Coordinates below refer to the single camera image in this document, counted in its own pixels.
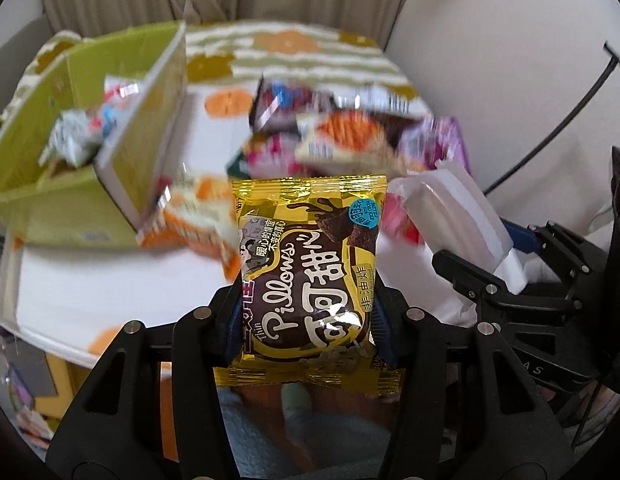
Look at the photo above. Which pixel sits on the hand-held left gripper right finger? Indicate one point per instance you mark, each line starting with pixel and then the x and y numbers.
pixel 386 332

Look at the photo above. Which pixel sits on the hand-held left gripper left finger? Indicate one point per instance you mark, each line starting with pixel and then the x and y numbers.
pixel 231 331

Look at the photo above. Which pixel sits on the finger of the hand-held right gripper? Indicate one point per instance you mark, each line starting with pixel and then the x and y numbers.
pixel 470 282
pixel 565 255

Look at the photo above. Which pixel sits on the yellow chocolate snack packet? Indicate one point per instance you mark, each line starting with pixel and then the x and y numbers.
pixel 310 270

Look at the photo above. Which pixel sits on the green cardboard box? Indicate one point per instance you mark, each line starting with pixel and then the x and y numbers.
pixel 64 200

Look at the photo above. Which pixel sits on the white plastic bag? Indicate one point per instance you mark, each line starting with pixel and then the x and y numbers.
pixel 450 210

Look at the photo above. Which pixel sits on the orange white snack packet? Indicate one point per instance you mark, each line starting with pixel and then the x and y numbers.
pixel 189 215

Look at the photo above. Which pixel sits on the person's legs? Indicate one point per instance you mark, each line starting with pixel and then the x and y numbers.
pixel 310 435

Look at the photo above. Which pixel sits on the yellow object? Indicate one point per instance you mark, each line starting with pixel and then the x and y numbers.
pixel 57 385

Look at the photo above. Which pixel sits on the pink snack packet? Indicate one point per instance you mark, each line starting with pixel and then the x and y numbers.
pixel 275 152

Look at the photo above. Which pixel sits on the cream orange snack packet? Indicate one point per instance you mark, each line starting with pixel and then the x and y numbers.
pixel 342 137

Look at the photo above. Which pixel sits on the dark glossy snack packet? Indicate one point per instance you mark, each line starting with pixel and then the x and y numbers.
pixel 285 102

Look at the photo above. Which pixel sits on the silver snack packet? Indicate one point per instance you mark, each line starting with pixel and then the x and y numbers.
pixel 72 137

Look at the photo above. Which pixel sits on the red white snack packet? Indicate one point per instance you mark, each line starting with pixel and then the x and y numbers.
pixel 120 91

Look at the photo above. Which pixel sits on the striped floral blanket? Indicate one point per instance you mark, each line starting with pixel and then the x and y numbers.
pixel 280 55

